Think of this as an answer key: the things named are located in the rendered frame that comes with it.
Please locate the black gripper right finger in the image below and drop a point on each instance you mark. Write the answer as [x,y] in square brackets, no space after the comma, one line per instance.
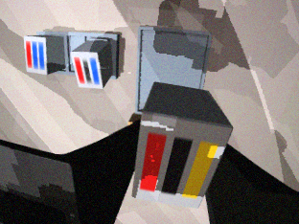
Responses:
[243,193]

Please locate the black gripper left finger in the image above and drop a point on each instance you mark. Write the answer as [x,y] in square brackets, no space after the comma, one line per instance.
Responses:
[88,184]

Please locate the tan flat box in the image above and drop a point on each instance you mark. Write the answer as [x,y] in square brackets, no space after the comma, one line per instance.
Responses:
[134,118]

